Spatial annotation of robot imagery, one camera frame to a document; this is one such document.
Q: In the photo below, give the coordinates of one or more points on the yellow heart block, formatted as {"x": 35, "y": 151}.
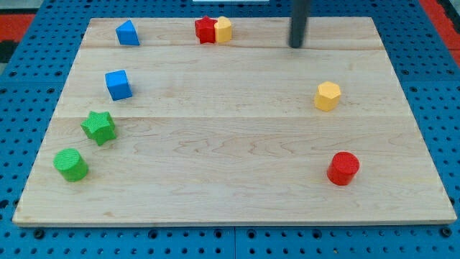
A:
{"x": 223, "y": 30}

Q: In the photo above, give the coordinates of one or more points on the yellow hexagon block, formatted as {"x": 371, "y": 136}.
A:
{"x": 327, "y": 96}

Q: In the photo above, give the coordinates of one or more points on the wooden board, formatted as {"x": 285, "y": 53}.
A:
{"x": 228, "y": 134}

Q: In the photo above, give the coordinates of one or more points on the red star block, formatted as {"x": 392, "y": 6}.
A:
{"x": 204, "y": 30}

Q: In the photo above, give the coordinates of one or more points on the red cylinder block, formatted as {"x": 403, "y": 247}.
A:
{"x": 343, "y": 168}

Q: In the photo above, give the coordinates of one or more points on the blue cube block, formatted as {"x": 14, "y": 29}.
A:
{"x": 118, "y": 85}

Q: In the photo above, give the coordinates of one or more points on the green star block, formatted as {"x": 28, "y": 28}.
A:
{"x": 99, "y": 126}

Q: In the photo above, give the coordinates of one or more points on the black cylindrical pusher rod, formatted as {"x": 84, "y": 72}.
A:
{"x": 300, "y": 12}

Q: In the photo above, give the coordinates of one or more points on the blue triangle block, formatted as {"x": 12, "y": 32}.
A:
{"x": 127, "y": 34}

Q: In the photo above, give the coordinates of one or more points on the green cylinder block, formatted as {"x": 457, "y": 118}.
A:
{"x": 70, "y": 164}

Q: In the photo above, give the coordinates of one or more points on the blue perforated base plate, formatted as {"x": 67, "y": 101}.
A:
{"x": 39, "y": 40}

